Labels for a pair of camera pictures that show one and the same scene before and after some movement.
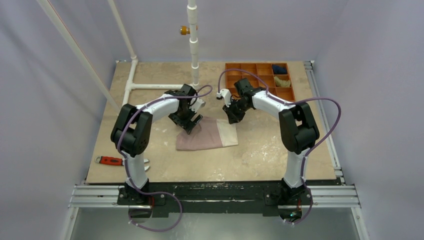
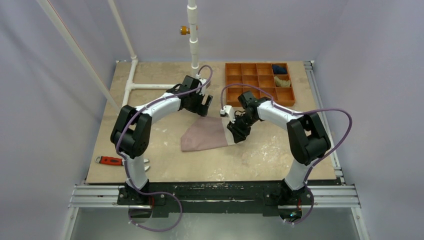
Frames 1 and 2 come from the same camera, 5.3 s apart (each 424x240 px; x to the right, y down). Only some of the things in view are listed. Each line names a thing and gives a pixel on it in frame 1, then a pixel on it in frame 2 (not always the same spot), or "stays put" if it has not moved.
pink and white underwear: x=211 y=133 stays put
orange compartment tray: x=275 y=77 stays put
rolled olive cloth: x=281 y=83 stays put
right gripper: x=231 y=113 -> x=240 y=126
